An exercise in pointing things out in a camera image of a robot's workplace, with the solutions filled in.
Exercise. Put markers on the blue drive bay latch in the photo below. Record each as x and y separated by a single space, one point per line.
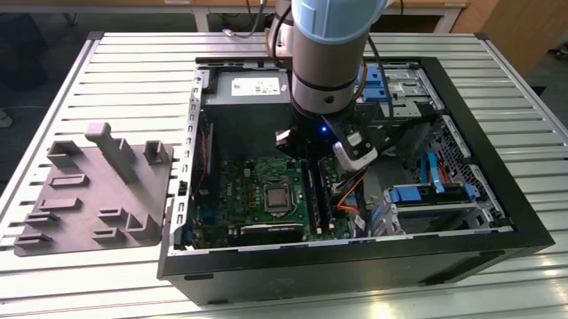
377 91

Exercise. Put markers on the grey parts rack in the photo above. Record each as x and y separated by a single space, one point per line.
88 186

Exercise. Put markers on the wooden cabinet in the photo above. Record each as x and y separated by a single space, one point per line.
523 33

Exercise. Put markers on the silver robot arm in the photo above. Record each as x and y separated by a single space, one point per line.
320 66

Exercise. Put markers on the silver CPU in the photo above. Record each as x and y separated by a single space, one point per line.
277 198

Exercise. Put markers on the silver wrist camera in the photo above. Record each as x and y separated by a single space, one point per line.
361 161

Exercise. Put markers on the black PC case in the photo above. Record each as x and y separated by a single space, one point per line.
310 276

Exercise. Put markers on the hard disk in blue carrier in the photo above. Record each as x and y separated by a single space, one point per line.
408 194

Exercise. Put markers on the green motherboard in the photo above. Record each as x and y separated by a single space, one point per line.
239 186

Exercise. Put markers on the wooden desk white legs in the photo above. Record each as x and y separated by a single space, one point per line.
449 16

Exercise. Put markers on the black office chair base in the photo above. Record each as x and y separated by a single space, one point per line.
560 53

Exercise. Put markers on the grey metal drive cage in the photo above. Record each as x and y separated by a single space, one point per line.
412 109

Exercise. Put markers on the CPU socket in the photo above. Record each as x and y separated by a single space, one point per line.
265 199

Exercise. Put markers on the metal disk bay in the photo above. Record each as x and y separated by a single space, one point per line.
439 206

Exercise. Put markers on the grey stand foot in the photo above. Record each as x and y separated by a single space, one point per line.
3 118

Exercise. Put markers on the grey power supply unit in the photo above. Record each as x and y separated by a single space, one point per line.
239 126

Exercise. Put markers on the black graphics card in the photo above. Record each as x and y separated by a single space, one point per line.
270 232

